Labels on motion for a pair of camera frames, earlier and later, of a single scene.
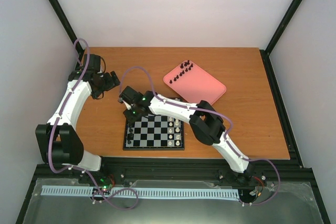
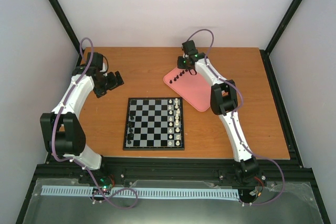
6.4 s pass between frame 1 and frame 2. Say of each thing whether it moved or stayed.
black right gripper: moved
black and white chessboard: stayed
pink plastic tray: stayed
